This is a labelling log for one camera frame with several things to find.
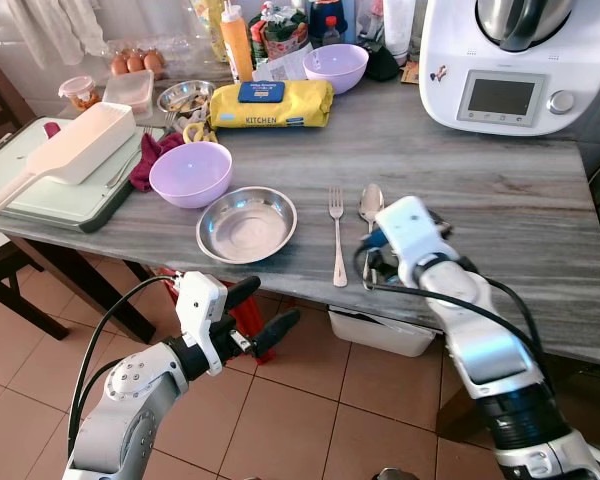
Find small steel bowl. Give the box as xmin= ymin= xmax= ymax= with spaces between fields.
xmin=157 ymin=80 xmax=217 ymax=116

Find cream plastic scoop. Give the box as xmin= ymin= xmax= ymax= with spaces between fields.
xmin=0 ymin=102 xmax=138 ymax=214

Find small snack jar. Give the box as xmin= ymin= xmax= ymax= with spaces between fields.
xmin=59 ymin=76 xmax=99 ymax=111

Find white curtain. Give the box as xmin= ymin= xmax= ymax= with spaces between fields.
xmin=10 ymin=0 xmax=106 ymax=66

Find pale green cutting board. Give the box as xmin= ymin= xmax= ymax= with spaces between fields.
xmin=0 ymin=118 xmax=166 ymax=234

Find silver metal fork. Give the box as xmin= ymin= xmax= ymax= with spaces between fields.
xmin=328 ymin=186 xmax=349 ymax=288

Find yellow kitchen wipes pack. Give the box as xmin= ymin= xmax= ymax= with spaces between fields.
xmin=209 ymin=79 xmax=334 ymax=130

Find orange squeeze bottle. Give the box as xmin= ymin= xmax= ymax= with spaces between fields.
xmin=219 ymin=3 xmax=255 ymax=83

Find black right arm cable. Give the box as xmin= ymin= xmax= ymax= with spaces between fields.
xmin=355 ymin=240 xmax=543 ymax=383

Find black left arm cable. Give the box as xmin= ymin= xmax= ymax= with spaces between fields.
xmin=68 ymin=275 xmax=181 ymax=461

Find purple plastic bowl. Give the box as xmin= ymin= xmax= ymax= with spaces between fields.
xmin=302 ymin=43 xmax=370 ymax=95
xmin=149 ymin=141 xmax=233 ymax=209

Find yellow handled scissors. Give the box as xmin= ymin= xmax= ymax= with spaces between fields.
xmin=183 ymin=122 xmax=219 ymax=144

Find green and red food package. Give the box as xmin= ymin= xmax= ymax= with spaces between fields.
xmin=260 ymin=3 xmax=311 ymax=61

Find white plastic bin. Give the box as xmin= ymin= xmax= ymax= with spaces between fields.
xmin=328 ymin=305 xmax=436 ymax=358

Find black cloth item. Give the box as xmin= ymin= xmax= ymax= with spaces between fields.
xmin=365 ymin=45 xmax=401 ymax=81

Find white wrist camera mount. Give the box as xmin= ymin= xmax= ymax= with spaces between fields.
xmin=375 ymin=197 xmax=456 ymax=286
xmin=175 ymin=270 xmax=229 ymax=376

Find maroon cloth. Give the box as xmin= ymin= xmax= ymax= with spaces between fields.
xmin=129 ymin=122 xmax=186 ymax=193

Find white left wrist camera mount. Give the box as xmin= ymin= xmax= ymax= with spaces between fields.
xmin=175 ymin=270 xmax=229 ymax=376

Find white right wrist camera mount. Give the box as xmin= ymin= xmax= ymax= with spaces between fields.
xmin=375 ymin=197 xmax=456 ymax=286

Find grey top wooden table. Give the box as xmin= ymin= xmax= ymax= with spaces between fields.
xmin=0 ymin=75 xmax=600 ymax=366

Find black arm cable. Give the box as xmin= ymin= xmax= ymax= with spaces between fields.
xmin=355 ymin=240 xmax=543 ymax=383
xmin=68 ymin=275 xmax=181 ymax=461

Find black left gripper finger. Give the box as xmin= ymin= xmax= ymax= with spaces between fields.
xmin=250 ymin=306 xmax=304 ymax=357
xmin=220 ymin=275 xmax=263 ymax=314

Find white kitchen food processor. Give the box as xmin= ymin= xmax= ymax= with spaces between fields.
xmin=418 ymin=0 xmax=579 ymax=137

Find round stainless steel plate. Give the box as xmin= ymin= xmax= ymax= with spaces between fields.
xmin=196 ymin=186 xmax=298 ymax=266

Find clear plastic container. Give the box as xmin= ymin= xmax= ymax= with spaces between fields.
xmin=102 ymin=70 xmax=155 ymax=113

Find white paper sheet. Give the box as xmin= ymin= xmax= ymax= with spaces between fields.
xmin=252 ymin=45 xmax=316 ymax=83

